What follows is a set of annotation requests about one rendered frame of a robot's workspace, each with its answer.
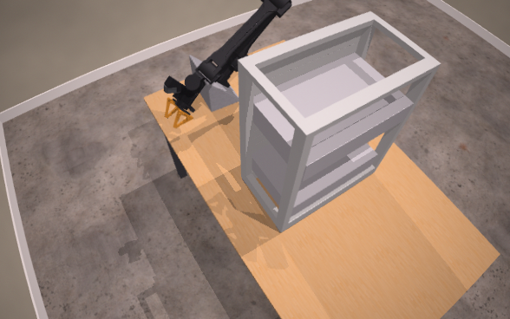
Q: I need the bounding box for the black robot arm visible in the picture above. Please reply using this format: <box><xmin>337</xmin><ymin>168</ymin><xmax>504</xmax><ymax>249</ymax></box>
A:
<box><xmin>164</xmin><ymin>0</ymin><xmax>291</xmax><ymax>104</ymax></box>

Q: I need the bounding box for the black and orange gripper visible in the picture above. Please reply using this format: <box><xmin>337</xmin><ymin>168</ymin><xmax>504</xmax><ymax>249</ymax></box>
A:
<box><xmin>165</xmin><ymin>91</ymin><xmax>198</xmax><ymax>128</ymax></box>

